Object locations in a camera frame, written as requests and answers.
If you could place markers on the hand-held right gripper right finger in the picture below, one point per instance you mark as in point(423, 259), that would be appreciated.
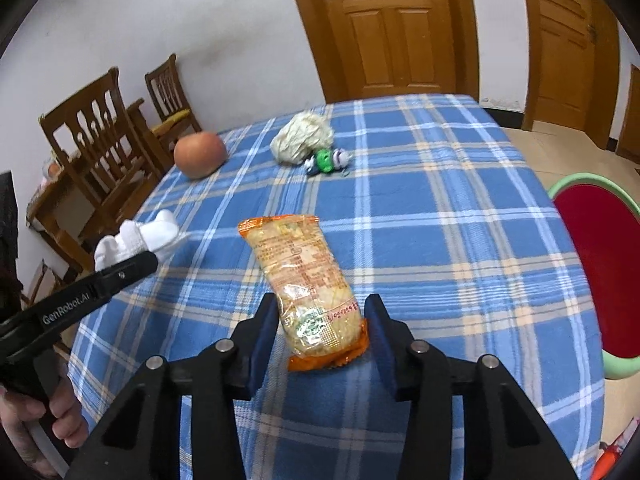
point(380, 355)

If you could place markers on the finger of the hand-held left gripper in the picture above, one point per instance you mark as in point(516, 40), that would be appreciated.
point(127, 272)

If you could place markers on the wooden slat-back chair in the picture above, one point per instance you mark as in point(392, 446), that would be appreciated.
point(95, 135)

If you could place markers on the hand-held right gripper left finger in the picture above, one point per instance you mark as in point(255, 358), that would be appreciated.
point(262, 345)

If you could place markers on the orange noodle snack packet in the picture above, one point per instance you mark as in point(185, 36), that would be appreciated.
point(305, 270)

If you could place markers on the wooden chair with yellow cushion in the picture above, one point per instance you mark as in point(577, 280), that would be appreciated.
point(167, 95)

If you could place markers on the blue plaid tablecloth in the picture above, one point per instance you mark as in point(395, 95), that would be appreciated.
point(425, 220)

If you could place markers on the crumpled cream paper ball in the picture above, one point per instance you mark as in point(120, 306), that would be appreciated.
point(300, 137)

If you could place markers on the red round stool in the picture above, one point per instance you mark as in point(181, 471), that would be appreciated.
point(600, 270)

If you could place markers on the white sock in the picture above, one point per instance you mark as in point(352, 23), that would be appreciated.
point(135, 237)

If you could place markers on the orange plastic item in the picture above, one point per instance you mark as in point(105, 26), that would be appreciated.
point(607, 460)

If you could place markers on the wooden side table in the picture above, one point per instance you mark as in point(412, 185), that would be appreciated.
point(35, 215)

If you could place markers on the wooden panel door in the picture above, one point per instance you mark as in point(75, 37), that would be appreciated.
point(390, 25)
point(565, 45)

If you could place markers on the person's left hand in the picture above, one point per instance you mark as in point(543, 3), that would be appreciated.
point(67, 410)

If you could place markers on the round reddish fruit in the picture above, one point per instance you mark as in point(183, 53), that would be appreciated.
point(200, 155)

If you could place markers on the small green toy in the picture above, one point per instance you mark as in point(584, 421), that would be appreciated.
point(325, 160)

